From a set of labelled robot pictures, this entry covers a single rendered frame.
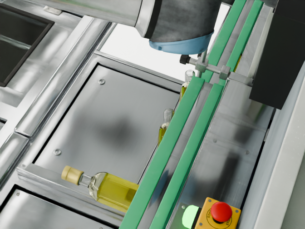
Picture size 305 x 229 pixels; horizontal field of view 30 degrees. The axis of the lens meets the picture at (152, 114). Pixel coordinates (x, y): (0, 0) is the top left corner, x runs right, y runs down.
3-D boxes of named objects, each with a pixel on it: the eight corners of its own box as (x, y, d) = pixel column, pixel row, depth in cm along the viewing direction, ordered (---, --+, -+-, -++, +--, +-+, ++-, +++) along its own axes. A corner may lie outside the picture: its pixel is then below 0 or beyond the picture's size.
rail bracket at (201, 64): (221, 98, 148) (177, 82, 150) (235, 52, 135) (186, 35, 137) (218, 106, 146) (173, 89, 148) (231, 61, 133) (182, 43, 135)
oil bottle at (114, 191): (178, 212, 134) (95, 179, 137) (181, 200, 129) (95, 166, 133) (169, 232, 130) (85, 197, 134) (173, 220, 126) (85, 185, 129)
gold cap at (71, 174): (84, 177, 136) (67, 170, 137) (84, 168, 133) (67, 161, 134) (77, 188, 134) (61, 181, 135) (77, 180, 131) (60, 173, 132)
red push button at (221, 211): (211, 206, 107) (214, 196, 105) (232, 213, 107) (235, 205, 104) (205, 223, 105) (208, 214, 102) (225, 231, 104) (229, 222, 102)
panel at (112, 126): (233, 11, 200) (144, -19, 205) (235, 4, 197) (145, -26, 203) (135, 221, 145) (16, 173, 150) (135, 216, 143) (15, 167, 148)
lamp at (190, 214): (200, 215, 112) (185, 210, 112) (204, 204, 108) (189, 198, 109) (192, 234, 109) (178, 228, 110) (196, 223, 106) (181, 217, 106)
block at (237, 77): (249, 102, 146) (223, 93, 147) (258, 77, 138) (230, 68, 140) (245, 112, 144) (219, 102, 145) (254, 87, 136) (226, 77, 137)
